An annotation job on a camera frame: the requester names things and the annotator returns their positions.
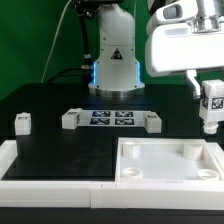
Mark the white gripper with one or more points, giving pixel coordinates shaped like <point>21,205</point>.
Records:
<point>185,35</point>

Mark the white square tabletop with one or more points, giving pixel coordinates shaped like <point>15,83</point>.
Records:
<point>168,159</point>

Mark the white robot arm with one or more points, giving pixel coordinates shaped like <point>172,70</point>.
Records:
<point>116,71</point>

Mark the white marker sheet with tags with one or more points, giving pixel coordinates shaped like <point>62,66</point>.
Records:
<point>112,118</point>

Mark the green backdrop curtain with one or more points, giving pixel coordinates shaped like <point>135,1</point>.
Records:
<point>43,39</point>

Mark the white U-shaped obstacle fence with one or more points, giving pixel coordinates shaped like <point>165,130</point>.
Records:
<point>158,194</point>

